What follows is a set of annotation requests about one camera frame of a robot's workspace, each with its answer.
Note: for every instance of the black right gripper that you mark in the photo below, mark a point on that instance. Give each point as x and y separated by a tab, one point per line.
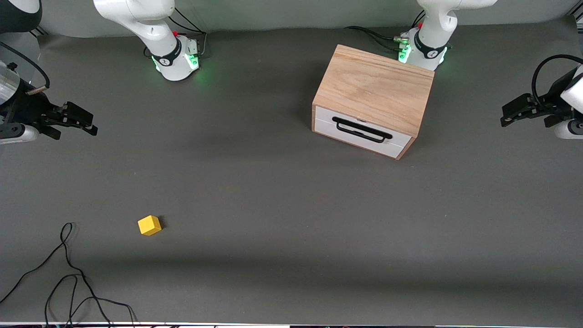
23	109

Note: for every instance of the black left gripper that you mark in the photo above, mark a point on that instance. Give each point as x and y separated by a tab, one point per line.
549	107

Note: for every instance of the yellow wooden block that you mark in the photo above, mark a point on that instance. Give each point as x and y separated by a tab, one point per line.
149	225

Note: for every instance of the wooden drawer with white front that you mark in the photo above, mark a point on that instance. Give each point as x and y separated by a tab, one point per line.
364	132

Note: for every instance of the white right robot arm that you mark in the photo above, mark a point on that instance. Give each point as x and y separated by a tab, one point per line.
155	27

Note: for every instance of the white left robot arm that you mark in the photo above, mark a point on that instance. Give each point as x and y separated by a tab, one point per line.
437	23

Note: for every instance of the wooden drawer cabinet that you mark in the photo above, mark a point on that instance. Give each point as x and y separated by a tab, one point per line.
373	86

